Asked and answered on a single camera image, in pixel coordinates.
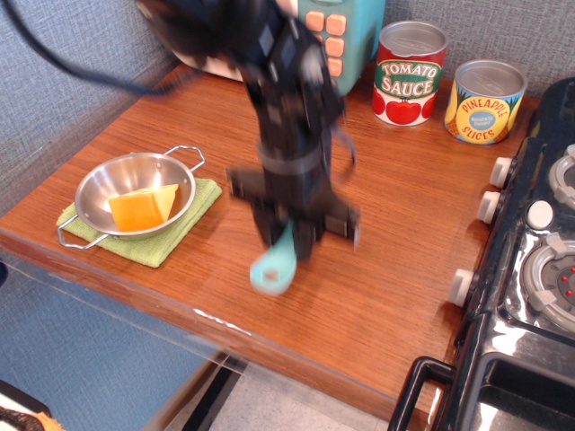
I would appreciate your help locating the green cloth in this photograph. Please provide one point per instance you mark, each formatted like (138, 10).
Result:
(153, 250)

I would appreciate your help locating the teal brush with white bristles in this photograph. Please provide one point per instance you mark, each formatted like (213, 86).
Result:
(273, 272)

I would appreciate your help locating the grey stove burner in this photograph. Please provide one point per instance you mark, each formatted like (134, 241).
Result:
(548, 280)
(563, 192)

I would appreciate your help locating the white stove knob middle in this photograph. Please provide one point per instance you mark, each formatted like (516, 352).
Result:
(488, 206)

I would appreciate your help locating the steel bowl with handles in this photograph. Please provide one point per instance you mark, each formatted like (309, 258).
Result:
(128, 173)

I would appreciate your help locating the teal toy microwave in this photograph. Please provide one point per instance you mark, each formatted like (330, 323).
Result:
(346, 40)

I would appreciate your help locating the white stove knob top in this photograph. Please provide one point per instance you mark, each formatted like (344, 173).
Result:
(500, 172)

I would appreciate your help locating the white round stove button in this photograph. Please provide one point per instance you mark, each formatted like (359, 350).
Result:
(539, 215)

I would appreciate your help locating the grey stove burner upper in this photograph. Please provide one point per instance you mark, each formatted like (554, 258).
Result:
(563, 192)

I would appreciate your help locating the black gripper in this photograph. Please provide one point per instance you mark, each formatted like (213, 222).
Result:
(299, 191)

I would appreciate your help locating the white stove knob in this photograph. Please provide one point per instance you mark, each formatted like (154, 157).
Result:
(500, 172)
(460, 286)
(488, 206)

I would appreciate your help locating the pineapple slices can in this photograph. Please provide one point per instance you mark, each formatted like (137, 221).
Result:
(484, 101)

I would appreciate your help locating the black oven door handle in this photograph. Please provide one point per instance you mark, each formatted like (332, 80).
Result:
(424, 368)

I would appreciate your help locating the tomato sauce can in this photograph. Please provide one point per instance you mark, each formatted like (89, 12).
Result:
(409, 64)

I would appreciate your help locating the orange object bottom left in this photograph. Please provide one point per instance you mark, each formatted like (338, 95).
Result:
(29, 421)

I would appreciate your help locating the black toy stove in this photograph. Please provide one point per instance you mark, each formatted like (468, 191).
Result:
(514, 368)

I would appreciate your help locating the grey stove burner lower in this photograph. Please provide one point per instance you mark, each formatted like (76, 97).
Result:
(548, 280)

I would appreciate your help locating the orange cheese wedge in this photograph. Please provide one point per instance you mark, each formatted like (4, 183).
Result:
(143, 209)

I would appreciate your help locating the white stove knob bottom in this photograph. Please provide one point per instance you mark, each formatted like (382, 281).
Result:
(460, 286)

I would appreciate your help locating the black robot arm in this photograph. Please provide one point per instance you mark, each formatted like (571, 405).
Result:
(298, 107)

